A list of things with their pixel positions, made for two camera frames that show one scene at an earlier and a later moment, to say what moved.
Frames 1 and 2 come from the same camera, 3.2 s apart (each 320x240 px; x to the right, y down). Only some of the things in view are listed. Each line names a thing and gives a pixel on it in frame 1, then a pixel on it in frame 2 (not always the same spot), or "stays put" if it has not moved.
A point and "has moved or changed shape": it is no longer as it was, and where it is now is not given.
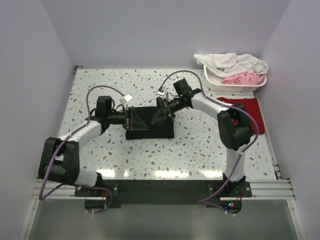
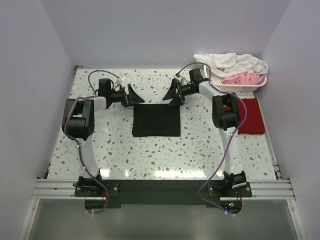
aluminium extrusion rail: x=261 y=189 stays put
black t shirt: x=164 y=130 has moved or changed shape
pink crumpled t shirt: x=247 y=78 stays put
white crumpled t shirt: x=225 y=64 stays put
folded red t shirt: x=249 y=104 stays put
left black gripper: x=131 y=121 -> x=134 y=98
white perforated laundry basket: x=214 y=81 stays put
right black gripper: x=161 y=113 -> x=172 y=92
